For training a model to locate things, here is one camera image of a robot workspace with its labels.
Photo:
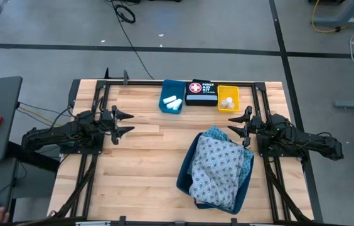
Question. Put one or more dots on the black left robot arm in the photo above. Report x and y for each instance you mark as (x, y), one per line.
(54, 135)

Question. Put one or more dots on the grey desk leg frame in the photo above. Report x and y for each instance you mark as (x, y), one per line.
(343, 22)

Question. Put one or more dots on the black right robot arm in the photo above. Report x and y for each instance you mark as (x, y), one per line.
(305, 139)

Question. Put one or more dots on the black flat plate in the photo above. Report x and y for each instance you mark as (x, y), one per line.
(74, 92)

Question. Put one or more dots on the black aluminium table frame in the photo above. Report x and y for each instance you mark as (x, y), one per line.
(260, 86)

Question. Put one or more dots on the teal patterned gown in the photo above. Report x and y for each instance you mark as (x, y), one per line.
(217, 132)

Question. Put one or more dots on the black pointed bracket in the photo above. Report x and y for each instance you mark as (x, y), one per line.
(106, 74)

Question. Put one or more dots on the black clamp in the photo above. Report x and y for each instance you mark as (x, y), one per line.
(122, 220)
(126, 77)

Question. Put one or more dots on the large navy fabric bin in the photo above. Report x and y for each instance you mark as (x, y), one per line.
(182, 183)

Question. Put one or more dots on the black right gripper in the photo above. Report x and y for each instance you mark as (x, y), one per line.
(255, 124)

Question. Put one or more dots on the small teal plastic bin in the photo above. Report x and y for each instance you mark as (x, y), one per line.
(169, 89)

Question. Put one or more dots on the silver aluminium bar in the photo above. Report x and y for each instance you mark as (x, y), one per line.
(92, 223)

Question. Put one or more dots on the small yellow plastic basket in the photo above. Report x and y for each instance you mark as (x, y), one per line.
(227, 91)

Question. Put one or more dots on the black first aid kit pouch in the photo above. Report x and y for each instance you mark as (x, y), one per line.
(202, 94)

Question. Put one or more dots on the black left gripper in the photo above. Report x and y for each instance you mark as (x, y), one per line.
(108, 120)

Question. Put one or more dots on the white grey patterned gown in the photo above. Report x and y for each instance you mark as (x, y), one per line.
(214, 172)

